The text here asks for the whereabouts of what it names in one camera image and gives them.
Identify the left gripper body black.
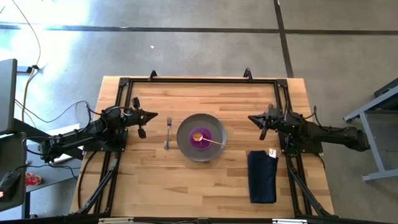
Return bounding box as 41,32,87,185
123,97,147,139

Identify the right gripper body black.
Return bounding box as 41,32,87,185
259,103,283,141

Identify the iridescent blue metal fork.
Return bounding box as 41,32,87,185
164,116,173,151

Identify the grey round plate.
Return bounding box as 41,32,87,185
176,113,228,163

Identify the gold metal spoon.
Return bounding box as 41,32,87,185
192,131,228,147

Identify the navy blue cloth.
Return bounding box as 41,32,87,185
247,148,279,205

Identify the purple plastic bowl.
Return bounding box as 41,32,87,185
188,127,214,151

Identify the grey metal cart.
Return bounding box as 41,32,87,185
343,77,398,183

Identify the red small object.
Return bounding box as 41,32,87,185
25,171,43,187

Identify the black side desk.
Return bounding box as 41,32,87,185
0,118,85,218

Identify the black side monitor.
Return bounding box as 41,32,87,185
0,58,19,135

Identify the black computer mouse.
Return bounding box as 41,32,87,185
0,170,22,203

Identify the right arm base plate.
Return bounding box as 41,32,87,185
279,132,325,155

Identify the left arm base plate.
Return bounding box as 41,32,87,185
82,128,129,153

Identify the black aluminium table frame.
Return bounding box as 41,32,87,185
70,76,336,224

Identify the black cable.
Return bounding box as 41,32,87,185
14,99,94,124

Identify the yellow cable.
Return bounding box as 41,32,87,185
11,0,42,123

